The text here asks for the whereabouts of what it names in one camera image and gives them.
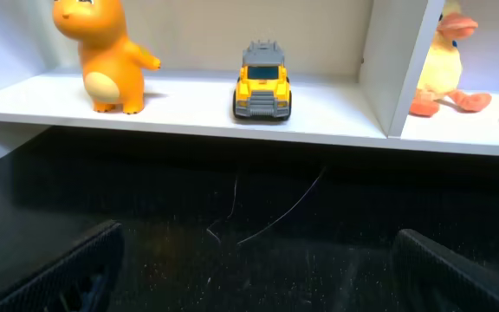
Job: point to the grey and yellow toy truck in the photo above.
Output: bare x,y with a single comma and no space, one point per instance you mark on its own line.
262,86

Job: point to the yellow plush duck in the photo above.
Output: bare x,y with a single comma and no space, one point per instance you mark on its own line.
442,65

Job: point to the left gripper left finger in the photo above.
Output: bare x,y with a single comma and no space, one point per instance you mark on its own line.
67,273

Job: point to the white shelf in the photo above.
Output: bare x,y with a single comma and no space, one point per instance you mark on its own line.
327,112

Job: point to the yellow rubber duck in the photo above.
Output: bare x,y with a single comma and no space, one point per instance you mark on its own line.
106,56

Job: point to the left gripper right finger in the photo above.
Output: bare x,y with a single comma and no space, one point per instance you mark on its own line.
440,277

